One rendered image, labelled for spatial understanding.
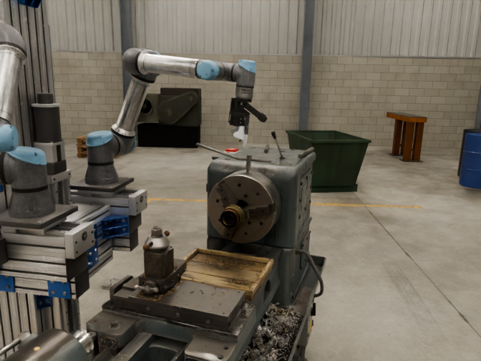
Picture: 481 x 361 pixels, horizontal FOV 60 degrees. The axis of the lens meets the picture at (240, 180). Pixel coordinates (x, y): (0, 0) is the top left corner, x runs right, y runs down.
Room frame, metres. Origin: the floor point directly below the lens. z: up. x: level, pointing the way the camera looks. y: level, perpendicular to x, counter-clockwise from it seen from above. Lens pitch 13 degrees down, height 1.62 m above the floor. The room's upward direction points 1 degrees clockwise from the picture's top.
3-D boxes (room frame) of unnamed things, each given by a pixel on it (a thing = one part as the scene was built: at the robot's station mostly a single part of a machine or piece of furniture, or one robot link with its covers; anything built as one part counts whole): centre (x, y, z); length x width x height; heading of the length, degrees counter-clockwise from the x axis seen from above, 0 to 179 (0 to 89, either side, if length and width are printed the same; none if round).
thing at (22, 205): (1.41, 0.74, 1.21); 0.15 x 0.15 x 0.10
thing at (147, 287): (1.26, 0.25, 0.99); 0.20 x 0.10 x 0.05; 161
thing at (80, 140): (9.39, 3.14, 0.22); 1.25 x 0.86 x 0.44; 1
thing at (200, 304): (1.21, 0.20, 0.95); 0.43 x 0.17 x 0.05; 71
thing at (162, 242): (1.23, 0.26, 1.13); 0.08 x 0.08 x 0.03
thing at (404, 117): (9.95, -3.89, 0.50); 1.61 x 0.44 x 1.00; 178
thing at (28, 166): (1.41, 0.75, 1.33); 0.13 x 0.12 x 0.14; 102
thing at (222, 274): (1.54, 0.07, 0.89); 0.36 x 0.30 x 0.04; 71
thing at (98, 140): (1.91, 0.65, 1.33); 0.13 x 0.12 x 0.14; 158
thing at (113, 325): (1.16, 0.20, 0.90); 0.47 x 0.30 x 0.06; 71
